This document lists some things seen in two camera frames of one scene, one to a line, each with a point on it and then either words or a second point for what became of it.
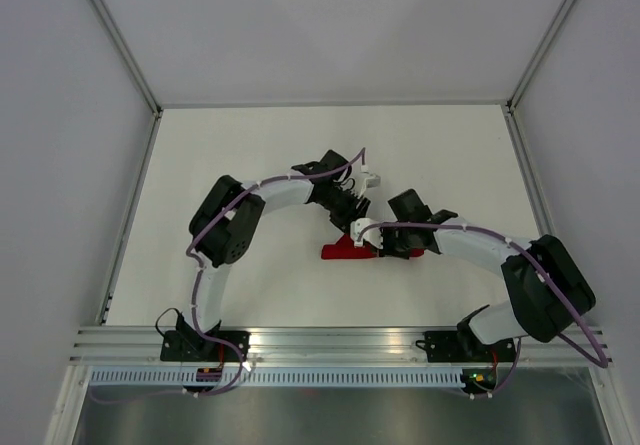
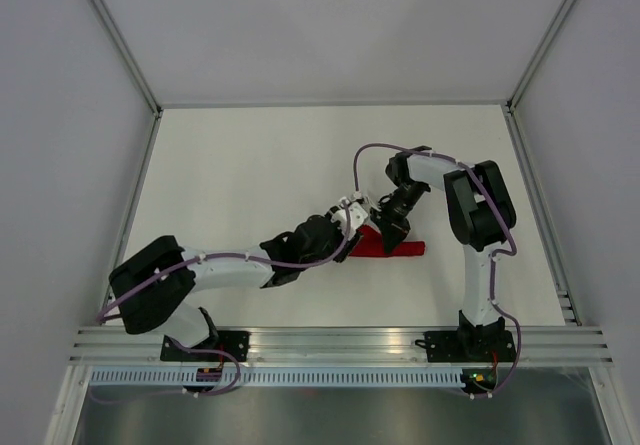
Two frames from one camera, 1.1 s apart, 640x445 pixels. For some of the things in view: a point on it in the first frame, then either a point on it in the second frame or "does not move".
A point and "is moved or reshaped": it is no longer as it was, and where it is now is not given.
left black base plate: x=180 y=345 does not move
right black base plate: x=459 y=347 does not move
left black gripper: x=351 y=213 -> x=347 y=248
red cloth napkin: x=347 y=249 is moved or reshaped
